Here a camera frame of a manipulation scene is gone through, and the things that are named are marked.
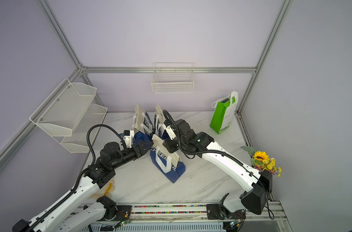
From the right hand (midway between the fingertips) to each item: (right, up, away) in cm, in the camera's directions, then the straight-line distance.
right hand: (169, 144), depth 73 cm
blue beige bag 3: (-1, -11, -2) cm, 11 cm away
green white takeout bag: (+34, +18, +18) cm, 42 cm away
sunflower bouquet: (+44, -7, -8) cm, 45 cm away
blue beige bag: (-16, +6, +12) cm, 21 cm away
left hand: (-9, -1, -3) cm, 9 cm away
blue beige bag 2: (-8, +12, +17) cm, 22 cm away
